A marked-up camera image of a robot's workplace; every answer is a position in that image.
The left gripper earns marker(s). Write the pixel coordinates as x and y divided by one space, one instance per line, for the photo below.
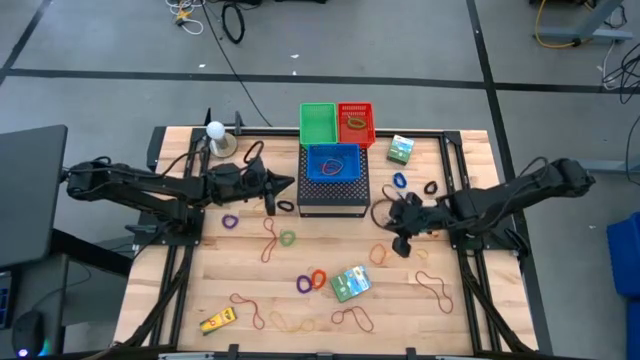
235 180

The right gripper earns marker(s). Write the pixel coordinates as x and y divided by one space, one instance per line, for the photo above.
425 217

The yellow rubber band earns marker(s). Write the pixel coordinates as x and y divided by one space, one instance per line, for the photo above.
295 327
417 254

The green coil wristband keyring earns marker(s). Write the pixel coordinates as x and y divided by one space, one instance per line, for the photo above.
281 238
349 123

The long red rubber band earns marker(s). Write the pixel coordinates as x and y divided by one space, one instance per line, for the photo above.
273 239

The orange rubber band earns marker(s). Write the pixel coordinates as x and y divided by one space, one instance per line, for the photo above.
370 255

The purple coil wristband keyring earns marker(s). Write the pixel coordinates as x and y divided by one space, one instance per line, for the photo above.
223 221
297 284

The pile of coloured rubber bands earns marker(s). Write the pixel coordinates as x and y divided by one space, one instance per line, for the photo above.
334 173

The green blue crayon box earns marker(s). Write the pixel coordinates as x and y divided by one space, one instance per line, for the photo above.
350 285
400 149

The green plastic basket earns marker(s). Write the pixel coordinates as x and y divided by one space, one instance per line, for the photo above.
318 125

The blue plastic basket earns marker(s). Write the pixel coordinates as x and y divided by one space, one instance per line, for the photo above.
352 150

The red plastic basket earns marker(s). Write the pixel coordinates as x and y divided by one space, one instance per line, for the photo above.
367 137

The orange coil wristband keyring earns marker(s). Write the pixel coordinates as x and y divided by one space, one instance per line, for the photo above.
325 278

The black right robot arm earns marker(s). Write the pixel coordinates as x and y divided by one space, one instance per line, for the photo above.
525 190

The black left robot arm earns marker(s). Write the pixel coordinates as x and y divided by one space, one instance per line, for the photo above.
150 182

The black side desk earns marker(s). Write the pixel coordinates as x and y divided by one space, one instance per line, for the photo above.
80 252

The large dark desk monitor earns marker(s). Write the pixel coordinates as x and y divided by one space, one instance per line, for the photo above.
30 195

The grey desk leg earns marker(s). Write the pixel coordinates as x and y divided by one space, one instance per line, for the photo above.
585 34

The black coil wristband keyring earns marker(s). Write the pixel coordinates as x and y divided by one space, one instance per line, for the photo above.
278 205
425 188

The tan rubber band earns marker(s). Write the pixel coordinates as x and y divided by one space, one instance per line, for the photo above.
258 207

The blue coil wristband keyring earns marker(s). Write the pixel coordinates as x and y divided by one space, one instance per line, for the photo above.
395 181

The black perforated metal stand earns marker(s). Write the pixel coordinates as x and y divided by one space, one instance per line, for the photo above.
332 197

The dark red rubber band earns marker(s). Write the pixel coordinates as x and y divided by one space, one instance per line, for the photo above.
436 289

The white bulb brass lamp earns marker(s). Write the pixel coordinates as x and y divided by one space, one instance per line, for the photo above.
216 131

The black table clamp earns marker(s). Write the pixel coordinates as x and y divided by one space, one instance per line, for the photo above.
411 353
233 351

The yellow crayon box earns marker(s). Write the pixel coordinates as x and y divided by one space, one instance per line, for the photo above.
217 321

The blue storage bin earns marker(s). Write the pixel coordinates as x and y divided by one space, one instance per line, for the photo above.
635 330
627 255

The black computer mouse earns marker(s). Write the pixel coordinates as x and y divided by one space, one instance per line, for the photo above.
27 332

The black keyboard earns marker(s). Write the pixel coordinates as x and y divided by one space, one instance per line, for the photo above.
4 300

